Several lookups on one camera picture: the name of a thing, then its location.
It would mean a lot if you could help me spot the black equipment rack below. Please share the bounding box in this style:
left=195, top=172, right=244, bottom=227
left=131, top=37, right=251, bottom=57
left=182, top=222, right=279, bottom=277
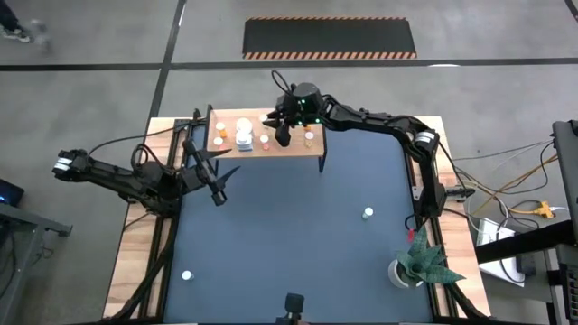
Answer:
left=558, top=264, right=578, bottom=325

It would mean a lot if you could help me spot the dark grey monitor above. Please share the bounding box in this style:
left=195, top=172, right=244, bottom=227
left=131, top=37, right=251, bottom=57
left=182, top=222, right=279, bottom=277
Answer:
left=550, top=119, right=578, bottom=227

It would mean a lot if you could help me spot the white box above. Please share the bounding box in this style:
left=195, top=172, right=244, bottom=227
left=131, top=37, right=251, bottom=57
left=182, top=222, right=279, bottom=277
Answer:
left=476, top=216, right=528, bottom=289

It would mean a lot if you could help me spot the black device blue light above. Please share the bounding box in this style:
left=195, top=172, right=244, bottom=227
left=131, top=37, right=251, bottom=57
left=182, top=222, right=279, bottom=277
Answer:
left=0, top=178, right=25, bottom=208

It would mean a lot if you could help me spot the long black arm cable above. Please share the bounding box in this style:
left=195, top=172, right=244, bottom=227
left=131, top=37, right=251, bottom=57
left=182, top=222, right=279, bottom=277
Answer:
left=88, top=130, right=177, bottom=157

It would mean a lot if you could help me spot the black hazard-striped floor mat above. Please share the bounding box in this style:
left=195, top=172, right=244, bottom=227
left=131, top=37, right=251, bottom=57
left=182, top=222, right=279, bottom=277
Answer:
left=241, top=16, right=418, bottom=61

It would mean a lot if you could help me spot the black metal table frame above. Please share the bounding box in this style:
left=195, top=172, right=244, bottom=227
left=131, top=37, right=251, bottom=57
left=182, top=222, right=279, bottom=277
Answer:
left=103, top=107, right=491, bottom=325

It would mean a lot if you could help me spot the grey metal table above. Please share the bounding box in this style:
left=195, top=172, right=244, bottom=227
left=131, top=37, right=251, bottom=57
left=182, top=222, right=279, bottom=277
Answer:
left=0, top=201, right=73, bottom=325

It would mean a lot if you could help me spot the person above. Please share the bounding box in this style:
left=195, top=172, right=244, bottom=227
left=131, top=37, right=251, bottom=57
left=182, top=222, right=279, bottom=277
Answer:
left=0, top=0, right=51, bottom=51

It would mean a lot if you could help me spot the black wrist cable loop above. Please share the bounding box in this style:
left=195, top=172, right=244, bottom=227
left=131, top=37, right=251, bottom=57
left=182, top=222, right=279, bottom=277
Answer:
left=269, top=69, right=297, bottom=98

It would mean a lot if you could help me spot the black box-shaped device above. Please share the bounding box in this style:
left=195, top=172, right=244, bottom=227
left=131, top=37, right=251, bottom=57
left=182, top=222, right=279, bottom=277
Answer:
left=275, top=292, right=312, bottom=325

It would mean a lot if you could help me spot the green snake plant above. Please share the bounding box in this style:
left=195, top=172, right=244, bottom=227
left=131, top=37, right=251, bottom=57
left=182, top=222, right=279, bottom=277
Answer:
left=396, top=224, right=467, bottom=288

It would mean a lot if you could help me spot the orange cable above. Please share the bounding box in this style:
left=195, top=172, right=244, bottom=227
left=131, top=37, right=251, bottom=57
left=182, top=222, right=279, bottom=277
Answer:
left=505, top=153, right=559, bottom=189

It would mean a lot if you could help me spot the thin black cable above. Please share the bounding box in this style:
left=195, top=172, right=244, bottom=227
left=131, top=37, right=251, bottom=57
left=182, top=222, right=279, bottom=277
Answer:
left=451, top=139, right=555, bottom=163

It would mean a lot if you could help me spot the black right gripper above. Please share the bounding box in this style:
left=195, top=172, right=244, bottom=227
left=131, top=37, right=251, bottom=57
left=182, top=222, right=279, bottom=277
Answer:
left=262, top=92, right=302, bottom=148

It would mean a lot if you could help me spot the black side desk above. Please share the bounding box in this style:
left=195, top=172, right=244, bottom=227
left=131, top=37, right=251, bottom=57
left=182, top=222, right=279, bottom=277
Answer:
left=473, top=218, right=578, bottom=265

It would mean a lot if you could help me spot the white plant pot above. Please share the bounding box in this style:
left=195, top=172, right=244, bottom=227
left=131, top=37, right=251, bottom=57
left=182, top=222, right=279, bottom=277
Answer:
left=387, top=259, right=424, bottom=290

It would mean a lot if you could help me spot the blue grey table mat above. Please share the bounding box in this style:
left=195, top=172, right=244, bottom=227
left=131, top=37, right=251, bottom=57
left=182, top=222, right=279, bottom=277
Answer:
left=163, top=125, right=434, bottom=324

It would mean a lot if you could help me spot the wooden shelf black frame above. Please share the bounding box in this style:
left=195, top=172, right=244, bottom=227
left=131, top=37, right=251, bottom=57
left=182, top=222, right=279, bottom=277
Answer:
left=201, top=102, right=329, bottom=173

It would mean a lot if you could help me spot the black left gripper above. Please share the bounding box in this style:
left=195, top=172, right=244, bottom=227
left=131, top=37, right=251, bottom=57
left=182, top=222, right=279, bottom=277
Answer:
left=182, top=139, right=241, bottom=208

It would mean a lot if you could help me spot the yellow power plug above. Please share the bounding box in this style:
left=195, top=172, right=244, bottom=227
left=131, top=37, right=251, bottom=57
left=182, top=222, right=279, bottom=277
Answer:
left=526, top=200, right=555, bottom=221

